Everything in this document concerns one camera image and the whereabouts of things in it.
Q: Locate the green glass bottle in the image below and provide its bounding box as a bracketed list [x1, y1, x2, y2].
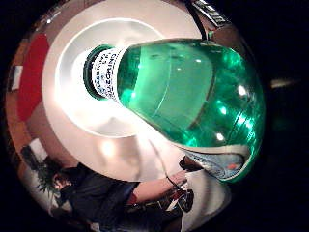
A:
[82, 38, 267, 185]

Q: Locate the white round bowl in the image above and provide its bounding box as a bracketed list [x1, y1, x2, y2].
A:
[54, 16, 182, 140]

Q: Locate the red sofa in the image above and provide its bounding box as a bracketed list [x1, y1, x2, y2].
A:
[16, 33, 51, 123]

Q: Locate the white framed picture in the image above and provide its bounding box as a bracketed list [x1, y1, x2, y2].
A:
[9, 65, 24, 92]

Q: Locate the the person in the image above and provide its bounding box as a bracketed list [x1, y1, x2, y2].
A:
[51, 161, 195, 232]

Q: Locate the green potted plant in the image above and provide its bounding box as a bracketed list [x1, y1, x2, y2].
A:
[29, 151, 63, 196]

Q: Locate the thin black cable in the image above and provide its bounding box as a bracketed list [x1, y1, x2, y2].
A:
[150, 140, 175, 186]

